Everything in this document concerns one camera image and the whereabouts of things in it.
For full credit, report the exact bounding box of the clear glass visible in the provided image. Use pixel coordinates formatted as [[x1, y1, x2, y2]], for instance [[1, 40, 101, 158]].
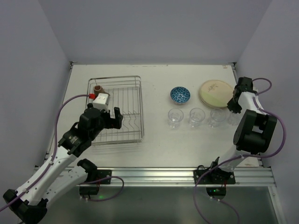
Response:
[[189, 108, 206, 127], [168, 108, 184, 128], [208, 108, 226, 127], [227, 112, 242, 126]]

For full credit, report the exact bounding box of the green plate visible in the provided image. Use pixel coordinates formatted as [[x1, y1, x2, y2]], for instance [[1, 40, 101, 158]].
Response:
[[198, 80, 234, 109]]

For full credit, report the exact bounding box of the brown ceramic mug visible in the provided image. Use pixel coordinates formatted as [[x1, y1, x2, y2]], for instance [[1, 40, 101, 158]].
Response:
[[93, 85, 106, 94]]

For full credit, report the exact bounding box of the blue patterned bowl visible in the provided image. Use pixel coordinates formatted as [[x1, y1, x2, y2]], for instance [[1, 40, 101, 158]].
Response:
[[170, 86, 191, 105]]

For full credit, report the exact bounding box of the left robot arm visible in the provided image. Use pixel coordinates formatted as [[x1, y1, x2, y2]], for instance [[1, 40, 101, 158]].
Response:
[[3, 105, 123, 224]]

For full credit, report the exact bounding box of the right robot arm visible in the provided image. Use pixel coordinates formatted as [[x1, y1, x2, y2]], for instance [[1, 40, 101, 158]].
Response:
[[211, 77, 277, 177]]

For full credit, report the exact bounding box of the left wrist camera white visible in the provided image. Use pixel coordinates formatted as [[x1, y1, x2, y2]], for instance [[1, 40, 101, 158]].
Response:
[[92, 93, 110, 112]]

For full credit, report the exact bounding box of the metal wire dish rack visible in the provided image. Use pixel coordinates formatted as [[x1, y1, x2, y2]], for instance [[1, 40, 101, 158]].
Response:
[[86, 75, 145, 146]]

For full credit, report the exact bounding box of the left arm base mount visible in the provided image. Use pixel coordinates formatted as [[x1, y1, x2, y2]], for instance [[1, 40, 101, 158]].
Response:
[[79, 169, 112, 199]]

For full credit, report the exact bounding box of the aluminium front rail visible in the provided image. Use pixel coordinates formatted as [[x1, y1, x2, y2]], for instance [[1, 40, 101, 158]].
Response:
[[98, 167, 276, 187]]

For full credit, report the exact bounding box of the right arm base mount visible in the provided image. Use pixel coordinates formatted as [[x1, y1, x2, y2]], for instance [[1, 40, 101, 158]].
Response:
[[193, 162, 236, 199]]

